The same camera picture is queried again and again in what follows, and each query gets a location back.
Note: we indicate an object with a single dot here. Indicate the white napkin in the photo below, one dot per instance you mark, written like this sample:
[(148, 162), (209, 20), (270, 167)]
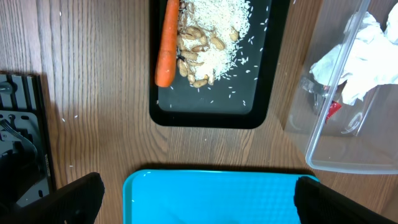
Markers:
[(372, 60)]

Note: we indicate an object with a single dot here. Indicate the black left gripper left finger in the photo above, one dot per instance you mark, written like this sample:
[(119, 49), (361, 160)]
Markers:
[(77, 202)]

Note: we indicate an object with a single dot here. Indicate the clear plastic bin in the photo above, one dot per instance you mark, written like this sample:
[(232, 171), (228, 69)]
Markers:
[(358, 139)]

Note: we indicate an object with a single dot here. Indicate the black waste tray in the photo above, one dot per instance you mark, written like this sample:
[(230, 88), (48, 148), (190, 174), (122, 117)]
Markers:
[(241, 99)]

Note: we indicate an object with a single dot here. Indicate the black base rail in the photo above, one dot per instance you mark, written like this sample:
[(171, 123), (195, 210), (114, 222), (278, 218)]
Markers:
[(26, 162)]

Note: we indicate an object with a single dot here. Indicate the rice and peanut pile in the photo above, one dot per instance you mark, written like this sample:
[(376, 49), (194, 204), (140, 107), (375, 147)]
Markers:
[(209, 33)]

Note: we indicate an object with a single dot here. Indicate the teal serving tray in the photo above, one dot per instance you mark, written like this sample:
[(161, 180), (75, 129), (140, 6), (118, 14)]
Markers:
[(204, 196)]

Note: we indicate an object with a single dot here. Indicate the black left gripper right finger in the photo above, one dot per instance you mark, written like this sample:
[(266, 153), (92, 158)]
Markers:
[(316, 203)]

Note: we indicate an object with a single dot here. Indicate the orange carrot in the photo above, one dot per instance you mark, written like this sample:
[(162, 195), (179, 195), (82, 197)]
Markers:
[(166, 60)]

